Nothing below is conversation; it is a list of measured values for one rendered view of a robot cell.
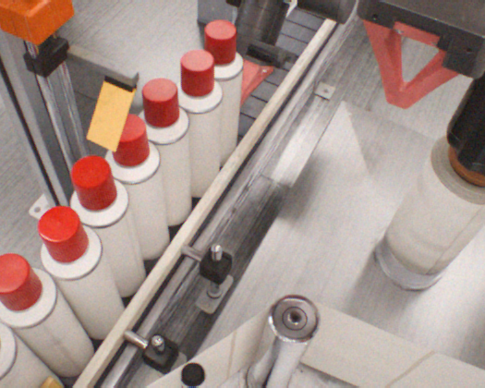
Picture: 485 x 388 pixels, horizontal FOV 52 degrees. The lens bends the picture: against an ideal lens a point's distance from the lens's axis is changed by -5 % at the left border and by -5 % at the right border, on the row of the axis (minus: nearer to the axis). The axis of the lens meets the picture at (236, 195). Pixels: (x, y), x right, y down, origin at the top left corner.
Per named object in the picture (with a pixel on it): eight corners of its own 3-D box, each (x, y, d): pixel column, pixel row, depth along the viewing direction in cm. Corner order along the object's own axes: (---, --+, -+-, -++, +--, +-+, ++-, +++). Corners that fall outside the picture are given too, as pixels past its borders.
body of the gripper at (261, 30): (279, 66, 59) (301, 5, 56) (202, 36, 61) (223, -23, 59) (291, 66, 65) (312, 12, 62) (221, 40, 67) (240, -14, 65)
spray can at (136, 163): (157, 269, 58) (138, 159, 41) (117, 251, 59) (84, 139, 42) (177, 233, 61) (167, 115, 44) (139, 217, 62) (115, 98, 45)
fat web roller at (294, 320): (277, 409, 50) (310, 358, 35) (237, 388, 51) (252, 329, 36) (296, 370, 53) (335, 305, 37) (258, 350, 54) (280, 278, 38)
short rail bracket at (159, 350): (170, 390, 56) (163, 361, 46) (123, 362, 57) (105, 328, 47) (185, 365, 57) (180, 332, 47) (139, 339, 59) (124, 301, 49)
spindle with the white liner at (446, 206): (434, 301, 58) (588, 137, 33) (365, 269, 60) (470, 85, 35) (453, 242, 62) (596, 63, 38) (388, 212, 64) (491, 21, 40)
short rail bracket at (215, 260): (219, 308, 61) (222, 264, 52) (198, 297, 62) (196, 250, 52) (232, 286, 63) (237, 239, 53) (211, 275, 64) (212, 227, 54)
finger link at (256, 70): (239, 124, 62) (266, 49, 59) (187, 102, 63) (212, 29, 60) (256, 119, 68) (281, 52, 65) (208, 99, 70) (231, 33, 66)
